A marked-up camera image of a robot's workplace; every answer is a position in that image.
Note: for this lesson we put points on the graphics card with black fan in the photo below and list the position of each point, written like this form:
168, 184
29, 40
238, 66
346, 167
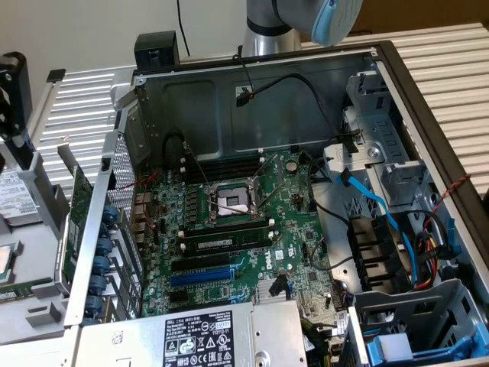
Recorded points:
82, 191

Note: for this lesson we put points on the long black expansion slot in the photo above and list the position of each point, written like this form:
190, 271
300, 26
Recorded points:
200, 264

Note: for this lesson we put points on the green Dell motherboard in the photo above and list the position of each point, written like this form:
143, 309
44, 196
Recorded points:
290, 229

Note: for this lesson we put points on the silver CPU chip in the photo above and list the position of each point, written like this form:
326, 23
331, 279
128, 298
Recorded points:
7, 264

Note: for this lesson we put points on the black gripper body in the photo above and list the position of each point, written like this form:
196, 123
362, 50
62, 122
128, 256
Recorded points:
17, 95

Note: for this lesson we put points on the black plastic block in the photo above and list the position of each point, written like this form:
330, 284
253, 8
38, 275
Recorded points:
156, 49

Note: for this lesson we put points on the open CPU socket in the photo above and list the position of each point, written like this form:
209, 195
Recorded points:
233, 200

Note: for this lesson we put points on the black case fan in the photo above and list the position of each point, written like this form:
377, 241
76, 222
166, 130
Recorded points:
374, 252

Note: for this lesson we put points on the blue disk caddy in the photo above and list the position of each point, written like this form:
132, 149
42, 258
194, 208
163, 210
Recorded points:
431, 360

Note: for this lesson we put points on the short black expansion slot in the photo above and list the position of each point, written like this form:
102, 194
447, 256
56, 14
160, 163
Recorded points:
179, 297

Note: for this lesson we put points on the metal socket locking lever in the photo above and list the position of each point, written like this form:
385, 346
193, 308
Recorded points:
266, 165
196, 163

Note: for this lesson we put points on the round coin battery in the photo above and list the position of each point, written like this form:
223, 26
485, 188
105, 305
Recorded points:
292, 166

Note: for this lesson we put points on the open metal PC case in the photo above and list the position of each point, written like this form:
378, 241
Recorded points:
286, 114

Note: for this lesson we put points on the silver chipset heat sink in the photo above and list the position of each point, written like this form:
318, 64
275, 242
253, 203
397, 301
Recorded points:
263, 292

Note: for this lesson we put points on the grey parts rack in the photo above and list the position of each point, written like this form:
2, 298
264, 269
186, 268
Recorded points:
46, 244

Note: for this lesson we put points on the small black end cap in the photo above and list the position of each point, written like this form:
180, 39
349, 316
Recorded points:
56, 75

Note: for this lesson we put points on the black RAM slot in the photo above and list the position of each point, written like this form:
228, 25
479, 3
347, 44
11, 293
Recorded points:
225, 161
229, 228
225, 171

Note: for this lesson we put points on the silver power supply unit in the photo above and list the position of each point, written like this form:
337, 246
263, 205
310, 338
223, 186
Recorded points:
114, 344

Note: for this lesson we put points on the blue expansion slot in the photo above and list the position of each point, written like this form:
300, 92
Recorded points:
202, 276

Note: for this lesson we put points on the metal disk bay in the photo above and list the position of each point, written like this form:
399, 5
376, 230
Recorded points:
386, 130

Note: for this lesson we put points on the hard disk with blue bracket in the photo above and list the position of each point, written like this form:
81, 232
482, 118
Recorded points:
15, 195

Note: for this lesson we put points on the grey plastic drive cage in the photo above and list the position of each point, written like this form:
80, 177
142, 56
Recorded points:
439, 302

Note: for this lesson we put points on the blue card retention clip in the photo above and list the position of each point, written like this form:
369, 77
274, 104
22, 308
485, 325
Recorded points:
101, 265
97, 284
104, 245
109, 213
92, 305

